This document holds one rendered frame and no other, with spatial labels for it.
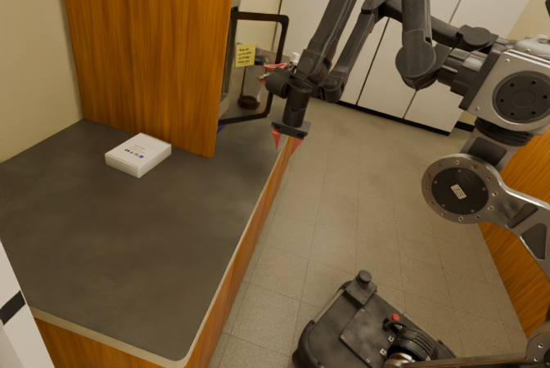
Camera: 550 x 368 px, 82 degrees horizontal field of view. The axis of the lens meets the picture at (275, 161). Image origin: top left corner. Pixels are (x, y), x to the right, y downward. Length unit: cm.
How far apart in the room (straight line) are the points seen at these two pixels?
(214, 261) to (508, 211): 75
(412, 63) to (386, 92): 356
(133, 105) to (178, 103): 17
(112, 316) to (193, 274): 17
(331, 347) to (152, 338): 100
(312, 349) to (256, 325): 38
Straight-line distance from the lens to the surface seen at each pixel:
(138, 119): 118
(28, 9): 116
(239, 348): 175
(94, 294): 78
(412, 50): 74
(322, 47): 83
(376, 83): 425
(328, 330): 162
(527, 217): 102
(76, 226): 91
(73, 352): 89
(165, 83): 107
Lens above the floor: 159
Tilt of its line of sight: 34 degrees down
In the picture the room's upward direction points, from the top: 14 degrees clockwise
